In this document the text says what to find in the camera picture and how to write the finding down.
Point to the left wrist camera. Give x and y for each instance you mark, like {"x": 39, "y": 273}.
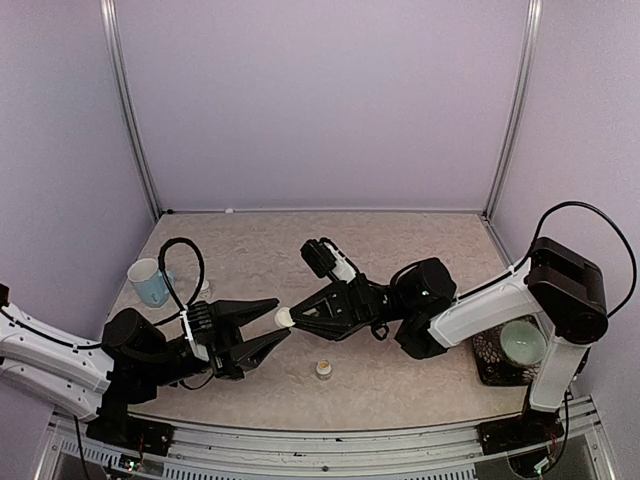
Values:
{"x": 197, "y": 323}

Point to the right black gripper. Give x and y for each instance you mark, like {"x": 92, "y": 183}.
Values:
{"x": 361, "y": 309}

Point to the light blue mug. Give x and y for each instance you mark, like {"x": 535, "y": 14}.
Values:
{"x": 148, "y": 282}

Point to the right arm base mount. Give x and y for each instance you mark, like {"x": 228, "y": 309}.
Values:
{"x": 528, "y": 428}

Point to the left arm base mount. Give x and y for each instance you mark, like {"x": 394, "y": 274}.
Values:
{"x": 132, "y": 433}

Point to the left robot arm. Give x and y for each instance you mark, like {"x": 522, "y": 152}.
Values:
{"x": 98, "y": 382}

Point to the aluminium frame post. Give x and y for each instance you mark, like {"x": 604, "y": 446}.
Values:
{"x": 116, "y": 54}
{"x": 525, "y": 66}

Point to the pale green bowl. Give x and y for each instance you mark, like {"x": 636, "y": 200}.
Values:
{"x": 522, "y": 343}

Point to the black floral square plate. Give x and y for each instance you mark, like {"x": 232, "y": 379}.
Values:
{"x": 493, "y": 366}

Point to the left aluminium frame post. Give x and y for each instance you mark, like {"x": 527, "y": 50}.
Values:
{"x": 116, "y": 54}

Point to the front aluminium rail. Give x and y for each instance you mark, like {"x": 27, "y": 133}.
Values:
{"x": 198, "y": 451}

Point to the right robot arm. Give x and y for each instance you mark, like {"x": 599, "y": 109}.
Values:
{"x": 551, "y": 283}

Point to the right aluminium frame post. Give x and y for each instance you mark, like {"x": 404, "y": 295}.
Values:
{"x": 525, "y": 66}

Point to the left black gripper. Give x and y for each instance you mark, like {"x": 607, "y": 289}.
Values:
{"x": 227, "y": 353}

